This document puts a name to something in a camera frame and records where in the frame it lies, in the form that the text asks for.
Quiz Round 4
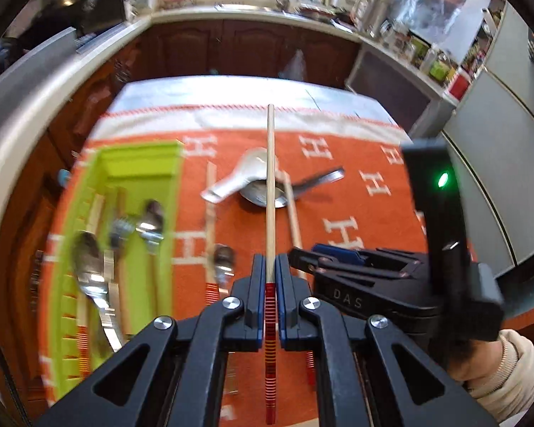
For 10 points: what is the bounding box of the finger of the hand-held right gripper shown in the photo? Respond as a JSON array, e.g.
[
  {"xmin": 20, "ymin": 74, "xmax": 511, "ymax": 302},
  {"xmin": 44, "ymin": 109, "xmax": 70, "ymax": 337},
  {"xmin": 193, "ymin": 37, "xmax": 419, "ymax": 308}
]
[
  {"xmin": 289, "ymin": 248, "xmax": 421, "ymax": 277},
  {"xmin": 314, "ymin": 243, "xmax": 428, "ymax": 261}
]

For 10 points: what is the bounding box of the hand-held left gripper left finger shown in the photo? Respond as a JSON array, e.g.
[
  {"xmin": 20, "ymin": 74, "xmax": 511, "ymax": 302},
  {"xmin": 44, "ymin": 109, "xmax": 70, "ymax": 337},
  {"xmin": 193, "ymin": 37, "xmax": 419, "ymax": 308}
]
[{"xmin": 36, "ymin": 253, "xmax": 268, "ymax": 427}]

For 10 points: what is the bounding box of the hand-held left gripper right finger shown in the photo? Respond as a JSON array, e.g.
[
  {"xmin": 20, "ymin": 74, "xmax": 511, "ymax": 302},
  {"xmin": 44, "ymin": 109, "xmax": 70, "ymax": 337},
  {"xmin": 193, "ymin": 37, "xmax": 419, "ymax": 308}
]
[{"xmin": 273, "ymin": 253, "xmax": 499, "ymax": 427}]

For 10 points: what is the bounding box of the wooden handle metal spoon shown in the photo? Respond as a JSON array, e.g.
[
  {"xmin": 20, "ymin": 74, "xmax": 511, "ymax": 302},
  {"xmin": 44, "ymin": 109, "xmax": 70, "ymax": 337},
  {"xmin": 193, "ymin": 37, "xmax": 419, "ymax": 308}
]
[{"xmin": 135, "ymin": 199, "xmax": 167, "ymax": 321}]

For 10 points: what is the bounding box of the green plastic cutlery tray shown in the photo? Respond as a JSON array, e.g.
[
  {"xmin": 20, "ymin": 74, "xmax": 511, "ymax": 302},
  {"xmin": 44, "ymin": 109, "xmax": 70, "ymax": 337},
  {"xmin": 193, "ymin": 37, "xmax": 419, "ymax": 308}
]
[{"xmin": 44, "ymin": 140, "xmax": 185, "ymax": 403}]

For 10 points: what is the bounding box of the person's right forearm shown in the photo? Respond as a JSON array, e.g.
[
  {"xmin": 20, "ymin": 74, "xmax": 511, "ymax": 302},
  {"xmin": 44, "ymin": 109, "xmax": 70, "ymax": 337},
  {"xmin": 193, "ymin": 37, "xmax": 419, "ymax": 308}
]
[{"xmin": 449, "ymin": 329, "xmax": 534, "ymax": 423}]

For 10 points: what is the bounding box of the small metal spoon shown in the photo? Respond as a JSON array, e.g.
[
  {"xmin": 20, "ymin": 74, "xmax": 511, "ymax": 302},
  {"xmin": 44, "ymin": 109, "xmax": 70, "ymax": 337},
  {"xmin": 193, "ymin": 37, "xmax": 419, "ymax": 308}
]
[{"xmin": 211, "ymin": 244, "xmax": 237, "ymax": 294}]

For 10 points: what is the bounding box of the orange printed blanket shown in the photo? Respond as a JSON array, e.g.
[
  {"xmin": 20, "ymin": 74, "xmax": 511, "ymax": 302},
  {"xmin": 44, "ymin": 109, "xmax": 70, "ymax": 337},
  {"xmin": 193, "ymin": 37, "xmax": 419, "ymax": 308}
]
[{"xmin": 38, "ymin": 106, "xmax": 517, "ymax": 427}]

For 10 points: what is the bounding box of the all metal serving spoon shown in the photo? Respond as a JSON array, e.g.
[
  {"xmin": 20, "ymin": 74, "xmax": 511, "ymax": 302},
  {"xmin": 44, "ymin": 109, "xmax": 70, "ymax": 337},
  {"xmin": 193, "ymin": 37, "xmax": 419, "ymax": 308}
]
[{"xmin": 239, "ymin": 168, "xmax": 345, "ymax": 209}]

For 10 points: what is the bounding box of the grey refrigerator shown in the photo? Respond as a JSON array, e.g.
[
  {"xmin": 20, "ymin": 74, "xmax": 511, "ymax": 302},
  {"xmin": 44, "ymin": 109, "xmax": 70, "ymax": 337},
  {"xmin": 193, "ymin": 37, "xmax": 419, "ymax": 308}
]
[{"xmin": 440, "ymin": 4, "xmax": 534, "ymax": 268}]

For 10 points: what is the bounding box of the white ceramic spoon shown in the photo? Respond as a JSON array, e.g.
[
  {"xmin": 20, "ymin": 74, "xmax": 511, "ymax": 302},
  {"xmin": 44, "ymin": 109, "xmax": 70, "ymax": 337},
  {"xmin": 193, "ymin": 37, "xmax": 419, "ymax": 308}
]
[{"xmin": 200, "ymin": 148, "xmax": 270, "ymax": 205}]

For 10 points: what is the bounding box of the grey appliance front panel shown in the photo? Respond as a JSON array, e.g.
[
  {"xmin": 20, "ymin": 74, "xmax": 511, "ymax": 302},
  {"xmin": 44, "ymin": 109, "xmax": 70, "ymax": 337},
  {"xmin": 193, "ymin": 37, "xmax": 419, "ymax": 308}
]
[{"xmin": 345, "ymin": 47, "xmax": 446, "ymax": 136}]

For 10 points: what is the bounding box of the red plastic container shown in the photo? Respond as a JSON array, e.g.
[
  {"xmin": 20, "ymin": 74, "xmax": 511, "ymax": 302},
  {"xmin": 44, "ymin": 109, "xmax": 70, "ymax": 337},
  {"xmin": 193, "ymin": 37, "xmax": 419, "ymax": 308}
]
[{"xmin": 447, "ymin": 69, "xmax": 472, "ymax": 101}]

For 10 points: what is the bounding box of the row of jars and bottles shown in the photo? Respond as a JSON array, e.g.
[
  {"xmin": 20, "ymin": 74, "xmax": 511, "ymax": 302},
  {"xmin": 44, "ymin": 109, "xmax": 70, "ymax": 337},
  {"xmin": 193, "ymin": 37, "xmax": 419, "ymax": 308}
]
[{"xmin": 374, "ymin": 18, "xmax": 477, "ymax": 99}]

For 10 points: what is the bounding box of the large metal spoon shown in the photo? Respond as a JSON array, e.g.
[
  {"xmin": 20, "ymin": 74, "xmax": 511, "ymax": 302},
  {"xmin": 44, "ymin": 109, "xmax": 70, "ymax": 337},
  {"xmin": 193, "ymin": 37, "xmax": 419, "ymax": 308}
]
[{"xmin": 70, "ymin": 230, "xmax": 125, "ymax": 352}]

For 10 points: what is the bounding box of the white plastic bag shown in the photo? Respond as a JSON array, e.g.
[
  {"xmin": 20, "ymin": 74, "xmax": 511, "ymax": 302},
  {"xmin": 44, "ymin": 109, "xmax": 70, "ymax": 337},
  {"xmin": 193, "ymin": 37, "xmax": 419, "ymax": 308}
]
[{"xmin": 278, "ymin": 47, "xmax": 310, "ymax": 81}]

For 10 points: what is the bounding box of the clear glass kettle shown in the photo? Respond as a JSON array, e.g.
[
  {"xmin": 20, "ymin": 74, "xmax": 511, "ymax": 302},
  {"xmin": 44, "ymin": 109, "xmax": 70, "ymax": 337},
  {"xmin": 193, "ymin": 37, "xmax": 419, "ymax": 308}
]
[{"xmin": 349, "ymin": 0, "xmax": 383, "ymax": 32}]

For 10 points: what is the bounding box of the white kitchen countertop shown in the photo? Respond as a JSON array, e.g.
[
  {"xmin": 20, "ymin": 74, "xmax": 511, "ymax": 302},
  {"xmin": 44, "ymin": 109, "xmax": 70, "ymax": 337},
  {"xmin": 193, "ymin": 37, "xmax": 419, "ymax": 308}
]
[{"xmin": 0, "ymin": 2, "xmax": 459, "ymax": 241}]

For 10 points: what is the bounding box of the stainless steel stove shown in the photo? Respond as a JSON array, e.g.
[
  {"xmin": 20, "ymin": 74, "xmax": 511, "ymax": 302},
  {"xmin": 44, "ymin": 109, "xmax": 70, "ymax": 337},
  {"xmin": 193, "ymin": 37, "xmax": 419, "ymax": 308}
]
[{"xmin": 0, "ymin": 27, "xmax": 78, "ymax": 152}]

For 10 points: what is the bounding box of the black cooking pot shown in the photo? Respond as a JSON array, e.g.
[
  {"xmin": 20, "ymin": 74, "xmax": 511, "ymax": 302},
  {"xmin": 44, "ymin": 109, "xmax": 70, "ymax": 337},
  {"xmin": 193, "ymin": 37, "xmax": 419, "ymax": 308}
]
[{"xmin": 22, "ymin": 0, "xmax": 99, "ymax": 41}]

